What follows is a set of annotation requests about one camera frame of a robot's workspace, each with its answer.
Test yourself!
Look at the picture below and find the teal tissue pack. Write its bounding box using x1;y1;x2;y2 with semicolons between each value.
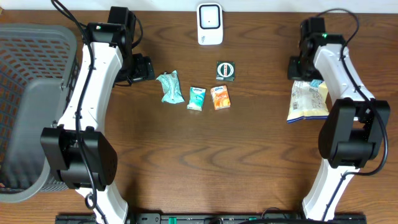
187;86;206;111

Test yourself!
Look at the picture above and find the dark green round-logo box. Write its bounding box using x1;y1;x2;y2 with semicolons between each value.
216;61;236;82

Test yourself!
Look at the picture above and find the white barcode scanner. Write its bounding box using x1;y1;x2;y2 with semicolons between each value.
197;2;223;45

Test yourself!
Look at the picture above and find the teal wrapper pack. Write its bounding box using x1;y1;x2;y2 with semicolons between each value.
156;70;185;104

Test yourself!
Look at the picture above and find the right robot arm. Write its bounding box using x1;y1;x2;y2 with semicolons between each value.
287;15;391;222

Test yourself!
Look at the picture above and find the orange tissue pack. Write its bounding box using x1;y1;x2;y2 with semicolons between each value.
210;85;231;110

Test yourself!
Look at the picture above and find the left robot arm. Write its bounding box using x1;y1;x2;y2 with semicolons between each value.
40;1;155;223

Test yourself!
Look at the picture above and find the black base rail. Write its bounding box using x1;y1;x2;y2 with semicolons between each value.
54;212;367;224

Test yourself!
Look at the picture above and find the yellow snack bag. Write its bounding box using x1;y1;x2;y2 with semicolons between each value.
287;80;329;123

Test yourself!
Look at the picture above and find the grey plastic basket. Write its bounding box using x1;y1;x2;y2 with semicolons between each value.
1;24;79;203

